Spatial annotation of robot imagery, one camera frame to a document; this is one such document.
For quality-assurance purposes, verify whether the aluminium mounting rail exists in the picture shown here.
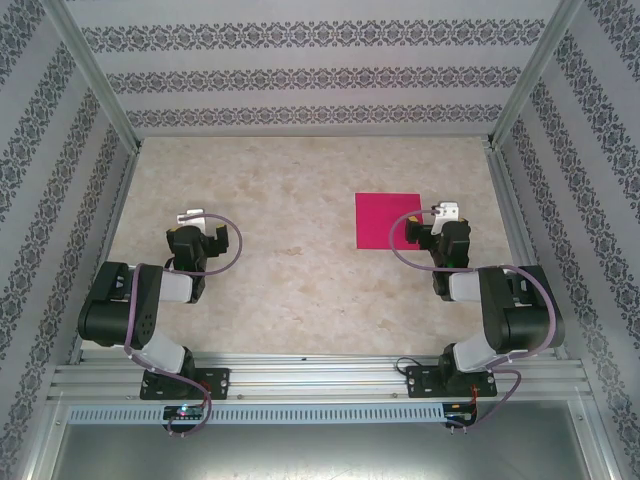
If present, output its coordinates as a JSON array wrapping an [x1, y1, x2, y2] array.
[[47, 351, 594, 402]]

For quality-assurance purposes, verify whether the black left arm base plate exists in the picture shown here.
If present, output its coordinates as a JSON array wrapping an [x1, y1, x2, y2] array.
[[139, 367, 232, 401]]

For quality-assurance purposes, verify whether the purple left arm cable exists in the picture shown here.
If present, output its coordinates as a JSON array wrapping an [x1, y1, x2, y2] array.
[[122, 212, 245, 439]]

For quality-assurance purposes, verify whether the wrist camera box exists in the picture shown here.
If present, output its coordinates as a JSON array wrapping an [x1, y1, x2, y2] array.
[[432, 201, 460, 236], [176, 208, 207, 234]]

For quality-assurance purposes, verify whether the aluminium side rail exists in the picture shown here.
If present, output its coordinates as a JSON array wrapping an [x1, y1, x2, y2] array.
[[68, 148, 144, 365], [485, 144, 570, 360]]

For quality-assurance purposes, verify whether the aluminium frame post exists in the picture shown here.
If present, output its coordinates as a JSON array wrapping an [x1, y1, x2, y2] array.
[[484, 0, 586, 149], [42, 0, 143, 154]]

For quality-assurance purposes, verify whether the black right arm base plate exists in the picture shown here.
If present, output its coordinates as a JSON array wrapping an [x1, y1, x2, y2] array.
[[405, 364, 499, 400]]

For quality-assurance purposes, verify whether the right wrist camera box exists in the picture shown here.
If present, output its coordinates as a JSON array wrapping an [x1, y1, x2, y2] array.
[[432, 201, 460, 236]]

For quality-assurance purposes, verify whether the pink paper sheet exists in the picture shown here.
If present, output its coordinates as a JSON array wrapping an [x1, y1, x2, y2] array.
[[354, 192, 424, 250]]

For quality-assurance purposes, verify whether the slotted grey cable duct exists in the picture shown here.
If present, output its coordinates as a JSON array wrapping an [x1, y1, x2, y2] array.
[[67, 403, 446, 425]]

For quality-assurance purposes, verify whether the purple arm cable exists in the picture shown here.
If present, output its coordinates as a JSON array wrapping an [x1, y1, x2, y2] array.
[[122, 212, 245, 439], [391, 208, 559, 434]]

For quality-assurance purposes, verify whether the grey metal sheet panel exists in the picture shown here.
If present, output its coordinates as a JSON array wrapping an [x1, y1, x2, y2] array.
[[49, 422, 609, 480]]

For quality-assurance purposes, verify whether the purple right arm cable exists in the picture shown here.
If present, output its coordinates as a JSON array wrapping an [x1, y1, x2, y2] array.
[[391, 208, 559, 434]]

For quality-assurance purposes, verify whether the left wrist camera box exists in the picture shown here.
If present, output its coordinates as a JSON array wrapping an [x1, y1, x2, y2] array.
[[176, 208, 207, 234]]

